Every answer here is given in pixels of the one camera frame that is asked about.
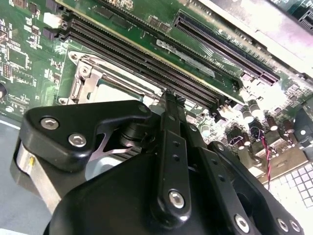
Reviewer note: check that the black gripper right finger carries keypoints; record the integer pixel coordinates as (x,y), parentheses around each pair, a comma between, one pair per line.
(220,171)

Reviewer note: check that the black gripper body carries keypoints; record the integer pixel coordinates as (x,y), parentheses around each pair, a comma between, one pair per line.
(117,200)

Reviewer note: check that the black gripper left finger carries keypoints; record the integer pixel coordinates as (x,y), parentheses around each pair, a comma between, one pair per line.
(61,127)

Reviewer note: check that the silver green CPU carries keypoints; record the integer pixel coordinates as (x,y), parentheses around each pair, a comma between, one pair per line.
(115,94)

